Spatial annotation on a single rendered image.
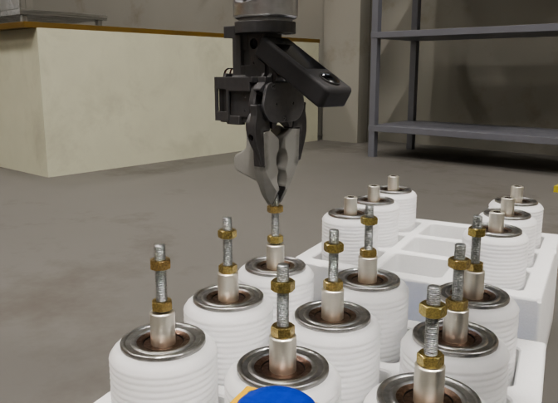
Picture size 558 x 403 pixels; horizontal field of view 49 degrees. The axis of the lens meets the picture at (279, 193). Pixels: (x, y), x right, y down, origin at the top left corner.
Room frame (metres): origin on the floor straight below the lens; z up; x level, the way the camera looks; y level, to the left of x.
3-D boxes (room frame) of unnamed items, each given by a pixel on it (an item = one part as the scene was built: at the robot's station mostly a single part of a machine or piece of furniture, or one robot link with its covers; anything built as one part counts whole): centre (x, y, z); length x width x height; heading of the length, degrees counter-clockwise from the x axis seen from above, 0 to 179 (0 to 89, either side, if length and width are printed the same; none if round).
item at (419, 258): (1.06, -0.28, 0.09); 0.39 x 0.39 x 0.18; 62
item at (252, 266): (0.72, 0.00, 0.25); 0.08 x 0.08 x 0.01
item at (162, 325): (0.51, 0.10, 0.26); 0.02 x 0.02 x 0.03
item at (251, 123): (0.70, 0.02, 0.42); 0.05 x 0.02 x 0.09; 139
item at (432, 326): (0.41, -0.11, 0.30); 0.01 x 0.01 x 0.08
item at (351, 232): (1.01, -0.12, 0.16); 0.10 x 0.10 x 0.18
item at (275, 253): (0.72, 0.00, 0.26); 0.02 x 0.02 x 0.03
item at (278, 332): (0.46, 0.00, 0.29); 0.02 x 0.02 x 0.01; 6
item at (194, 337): (0.51, 0.10, 0.25); 0.08 x 0.08 x 0.01
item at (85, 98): (3.78, 0.66, 0.35); 2.12 x 0.66 x 0.70; 139
